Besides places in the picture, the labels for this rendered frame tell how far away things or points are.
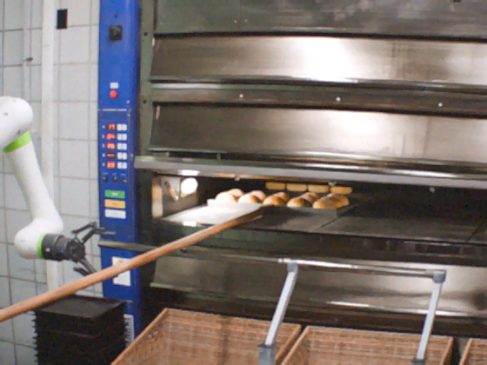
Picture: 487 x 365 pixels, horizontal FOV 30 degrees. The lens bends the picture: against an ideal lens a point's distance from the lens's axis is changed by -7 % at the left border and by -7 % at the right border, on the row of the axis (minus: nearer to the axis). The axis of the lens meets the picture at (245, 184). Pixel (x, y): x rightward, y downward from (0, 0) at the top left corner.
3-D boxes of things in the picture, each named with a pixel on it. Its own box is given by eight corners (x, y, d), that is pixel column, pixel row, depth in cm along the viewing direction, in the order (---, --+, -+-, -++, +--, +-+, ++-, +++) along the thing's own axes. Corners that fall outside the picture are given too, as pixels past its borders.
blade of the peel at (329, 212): (336, 216, 370) (336, 209, 369) (208, 207, 392) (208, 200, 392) (363, 202, 402) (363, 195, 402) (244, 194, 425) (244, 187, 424)
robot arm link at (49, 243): (40, 262, 301) (38, 235, 300) (59, 256, 312) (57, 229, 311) (54, 265, 299) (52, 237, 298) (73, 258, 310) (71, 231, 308)
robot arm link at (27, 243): (11, 263, 309) (4, 235, 305) (31, 247, 319) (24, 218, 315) (43, 268, 303) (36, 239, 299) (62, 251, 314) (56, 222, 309)
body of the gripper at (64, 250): (67, 234, 306) (90, 236, 302) (68, 258, 307) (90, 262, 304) (55, 237, 299) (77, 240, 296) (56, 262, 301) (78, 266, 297)
